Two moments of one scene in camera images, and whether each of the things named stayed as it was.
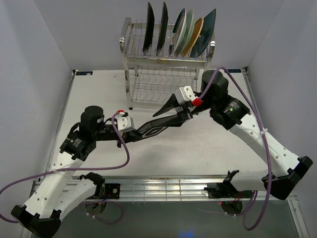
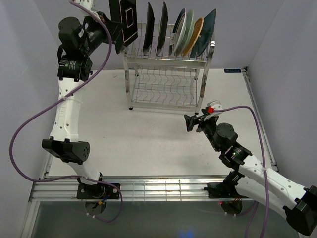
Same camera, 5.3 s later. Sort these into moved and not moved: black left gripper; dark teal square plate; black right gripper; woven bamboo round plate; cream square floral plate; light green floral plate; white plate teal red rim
Moved: cream square floral plate; black right gripper; black left gripper
Not moved: woven bamboo round plate; white plate teal red rim; light green floral plate; dark teal square plate
